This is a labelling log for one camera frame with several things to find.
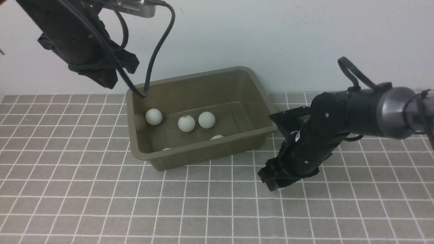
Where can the olive green plastic bin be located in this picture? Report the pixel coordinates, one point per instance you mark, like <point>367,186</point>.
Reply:
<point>234,95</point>

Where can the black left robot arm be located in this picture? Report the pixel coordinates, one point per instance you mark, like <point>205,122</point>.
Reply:
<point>70,40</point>

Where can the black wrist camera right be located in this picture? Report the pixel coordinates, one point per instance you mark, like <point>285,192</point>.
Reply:
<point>289,121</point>

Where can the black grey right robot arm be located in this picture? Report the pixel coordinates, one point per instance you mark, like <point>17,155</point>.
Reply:
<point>395,113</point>

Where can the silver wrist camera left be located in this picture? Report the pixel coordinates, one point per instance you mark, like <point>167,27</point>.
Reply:
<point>140,8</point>

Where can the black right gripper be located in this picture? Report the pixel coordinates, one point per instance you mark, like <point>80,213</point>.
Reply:
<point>301,155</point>

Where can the grey white checked tablecloth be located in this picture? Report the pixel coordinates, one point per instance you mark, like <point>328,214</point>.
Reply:
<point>68,177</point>

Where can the white ball printed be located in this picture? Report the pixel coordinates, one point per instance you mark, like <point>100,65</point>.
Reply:
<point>186,123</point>

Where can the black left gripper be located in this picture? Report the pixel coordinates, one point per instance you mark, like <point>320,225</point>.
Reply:
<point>110,58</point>

